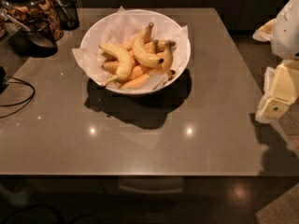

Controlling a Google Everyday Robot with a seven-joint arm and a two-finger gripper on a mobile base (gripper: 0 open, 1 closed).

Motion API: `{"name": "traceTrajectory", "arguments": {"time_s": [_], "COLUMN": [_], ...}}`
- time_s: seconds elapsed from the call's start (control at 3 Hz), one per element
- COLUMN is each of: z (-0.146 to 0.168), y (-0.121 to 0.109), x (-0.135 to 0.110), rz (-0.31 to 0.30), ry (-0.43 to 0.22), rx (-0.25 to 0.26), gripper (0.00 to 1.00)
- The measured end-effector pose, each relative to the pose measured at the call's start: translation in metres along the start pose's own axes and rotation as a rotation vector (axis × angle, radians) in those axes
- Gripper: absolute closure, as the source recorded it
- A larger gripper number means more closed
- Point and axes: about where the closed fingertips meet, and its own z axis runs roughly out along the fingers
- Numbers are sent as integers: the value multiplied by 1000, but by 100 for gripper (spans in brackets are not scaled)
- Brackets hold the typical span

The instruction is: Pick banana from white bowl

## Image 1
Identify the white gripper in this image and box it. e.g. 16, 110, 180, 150
252, 0, 299, 123

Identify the curved yellow banana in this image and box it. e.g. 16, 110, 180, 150
132, 22, 164, 68

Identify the right yellow banana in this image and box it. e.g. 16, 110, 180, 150
156, 40, 174, 75

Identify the bottom front yellow banana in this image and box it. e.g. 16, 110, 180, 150
121, 69, 155, 90

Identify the white bowl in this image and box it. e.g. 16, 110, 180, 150
79, 8, 192, 96

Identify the left yellow banana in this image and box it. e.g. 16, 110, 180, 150
100, 43, 134, 87

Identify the middle orange yellow banana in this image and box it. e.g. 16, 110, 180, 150
102, 61, 149, 82

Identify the black mesh pen cup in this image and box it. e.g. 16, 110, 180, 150
55, 0, 79, 31

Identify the black mesh basket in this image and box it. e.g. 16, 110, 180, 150
8, 20, 58, 58

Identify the glass snack jar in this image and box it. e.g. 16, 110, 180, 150
1, 0, 64, 40

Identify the black cable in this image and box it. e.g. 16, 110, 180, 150
0, 66, 36, 119

